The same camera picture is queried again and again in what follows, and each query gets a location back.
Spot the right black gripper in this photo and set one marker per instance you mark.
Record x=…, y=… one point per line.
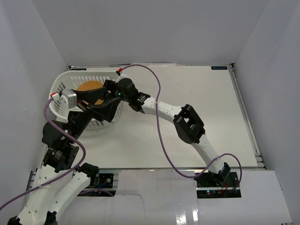
x=111, y=86

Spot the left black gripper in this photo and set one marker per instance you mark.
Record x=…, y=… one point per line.
x=82, y=108

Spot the orange woven round plate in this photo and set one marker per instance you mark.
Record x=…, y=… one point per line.
x=90, y=85

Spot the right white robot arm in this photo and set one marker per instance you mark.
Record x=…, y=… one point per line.
x=188, y=125

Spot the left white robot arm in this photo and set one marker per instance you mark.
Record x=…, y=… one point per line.
x=63, y=175

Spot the white plastic dish bin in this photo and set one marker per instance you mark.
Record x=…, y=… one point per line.
x=72, y=79

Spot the blue label sticker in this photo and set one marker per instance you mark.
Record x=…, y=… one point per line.
x=219, y=67

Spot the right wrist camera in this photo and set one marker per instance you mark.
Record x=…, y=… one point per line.
x=120, y=73

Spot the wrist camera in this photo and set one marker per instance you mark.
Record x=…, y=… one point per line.
x=120, y=73
x=63, y=102

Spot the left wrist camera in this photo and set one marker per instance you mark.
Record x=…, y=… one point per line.
x=63, y=102

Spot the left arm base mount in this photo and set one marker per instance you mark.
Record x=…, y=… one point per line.
x=100, y=186

